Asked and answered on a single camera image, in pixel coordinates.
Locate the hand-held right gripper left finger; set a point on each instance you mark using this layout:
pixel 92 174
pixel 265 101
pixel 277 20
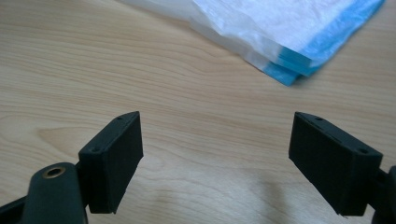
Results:
pixel 110 161

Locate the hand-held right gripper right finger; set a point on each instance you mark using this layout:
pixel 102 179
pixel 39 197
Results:
pixel 333 161

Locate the translucent white-blue trash bag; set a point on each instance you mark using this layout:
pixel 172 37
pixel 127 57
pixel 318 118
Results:
pixel 267 28

